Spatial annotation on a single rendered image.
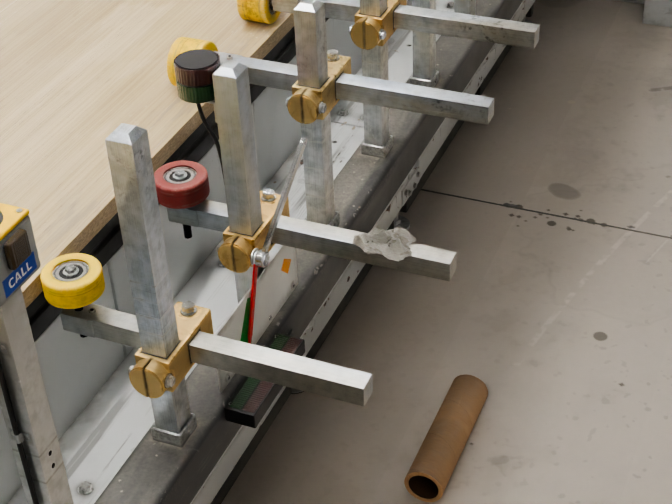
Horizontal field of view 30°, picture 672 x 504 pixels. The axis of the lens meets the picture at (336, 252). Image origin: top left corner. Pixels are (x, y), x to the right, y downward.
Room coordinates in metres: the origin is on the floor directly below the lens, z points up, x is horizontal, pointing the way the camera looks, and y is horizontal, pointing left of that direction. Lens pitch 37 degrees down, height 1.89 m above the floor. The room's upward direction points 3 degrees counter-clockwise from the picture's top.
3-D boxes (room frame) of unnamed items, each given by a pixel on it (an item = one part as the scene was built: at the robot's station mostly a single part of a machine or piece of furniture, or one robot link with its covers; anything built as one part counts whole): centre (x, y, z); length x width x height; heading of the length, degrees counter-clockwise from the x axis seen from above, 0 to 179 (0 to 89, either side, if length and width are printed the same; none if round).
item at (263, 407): (1.35, 0.10, 0.68); 0.22 x 0.05 x 0.05; 156
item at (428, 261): (1.44, 0.04, 0.84); 0.43 x 0.03 x 0.04; 66
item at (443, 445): (1.83, -0.21, 0.04); 0.30 x 0.08 x 0.08; 156
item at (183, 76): (1.46, 0.17, 1.11); 0.06 x 0.06 x 0.02
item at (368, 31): (1.91, -0.09, 0.95); 0.14 x 0.06 x 0.05; 156
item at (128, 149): (1.21, 0.23, 0.93); 0.04 x 0.04 x 0.48; 66
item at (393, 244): (1.39, -0.07, 0.87); 0.09 x 0.07 x 0.02; 66
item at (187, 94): (1.46, 0.17, 1.09); 0.06 x 0.06 x 0.02
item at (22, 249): (0.96, 0.30, 1.20); 0.03 x 0.01 x 0.03; 156
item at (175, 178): (1.53, 0.22, 0.85); 0.08 x 0.08 x 0.11
